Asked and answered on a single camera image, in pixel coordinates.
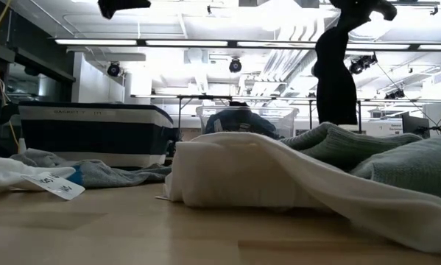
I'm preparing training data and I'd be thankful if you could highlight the long black sock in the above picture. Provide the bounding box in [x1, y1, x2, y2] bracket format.
[311, 14, 359, 127]

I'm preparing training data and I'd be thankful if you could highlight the sage green sock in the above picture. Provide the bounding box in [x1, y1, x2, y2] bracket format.
[278, 121, 441, 205]

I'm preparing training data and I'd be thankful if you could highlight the grey sock with blue toe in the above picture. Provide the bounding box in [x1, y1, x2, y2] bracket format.
[67, 158, 173, 189]

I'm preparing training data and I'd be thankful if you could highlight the light grey sock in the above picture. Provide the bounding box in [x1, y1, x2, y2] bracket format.
[9, 147, 74, 169]

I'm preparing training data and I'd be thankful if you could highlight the white sock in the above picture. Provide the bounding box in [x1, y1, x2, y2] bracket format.
[0, 154, 77, 199]

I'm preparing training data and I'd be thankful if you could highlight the white cotton garment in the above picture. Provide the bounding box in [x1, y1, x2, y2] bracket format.
[163, 131, 441, 255]

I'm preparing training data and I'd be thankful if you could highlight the black round ceiling fixture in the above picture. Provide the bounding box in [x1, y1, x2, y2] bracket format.
[107, 61, 122, 77]
[228, 57, 243, 74]

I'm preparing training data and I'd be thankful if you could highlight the long ceiling light strip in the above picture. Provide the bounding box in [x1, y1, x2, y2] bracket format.
[54, 38, 441, 52]

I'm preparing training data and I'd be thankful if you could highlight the black background monitor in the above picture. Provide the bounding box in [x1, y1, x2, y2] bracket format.
[401, 112, 431, 140]

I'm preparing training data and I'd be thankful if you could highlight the navy white-striped fabric basket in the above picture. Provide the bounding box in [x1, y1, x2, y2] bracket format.
[18, 101, 177, 170]

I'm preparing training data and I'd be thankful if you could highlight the clear plastic bin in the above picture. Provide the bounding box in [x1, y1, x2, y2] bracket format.
[194, 105, 300, 140]

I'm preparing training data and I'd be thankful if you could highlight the white paper tag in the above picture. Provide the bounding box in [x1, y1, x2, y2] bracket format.
[20, 172, 86, 202]

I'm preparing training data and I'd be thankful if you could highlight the black ceiling camera cluster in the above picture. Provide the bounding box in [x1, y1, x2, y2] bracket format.
[347, 52, 378, 76]

